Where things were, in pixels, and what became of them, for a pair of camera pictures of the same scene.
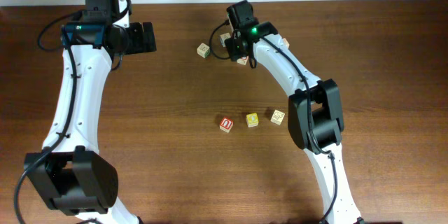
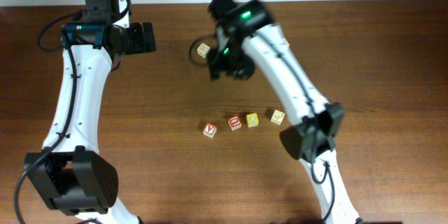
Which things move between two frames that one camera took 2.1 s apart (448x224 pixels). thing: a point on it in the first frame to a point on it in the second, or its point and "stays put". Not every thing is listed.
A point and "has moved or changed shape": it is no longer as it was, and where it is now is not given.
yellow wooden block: x=252 y=120 stays put
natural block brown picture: x=278 y=117 stays put
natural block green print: x=204 y=50 stays put
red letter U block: x=226 y=124 to x=234 y=122
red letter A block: x=243 y=60 has moved or changed shape
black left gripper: x=138 y=45 stays put
